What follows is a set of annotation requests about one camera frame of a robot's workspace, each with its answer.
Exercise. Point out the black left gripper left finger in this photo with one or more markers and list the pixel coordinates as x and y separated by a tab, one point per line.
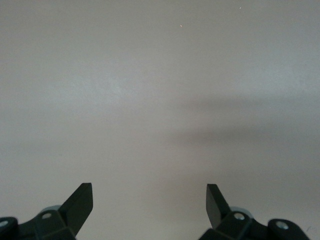
80	205

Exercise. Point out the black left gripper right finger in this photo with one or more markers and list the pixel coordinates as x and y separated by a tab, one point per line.
215	210

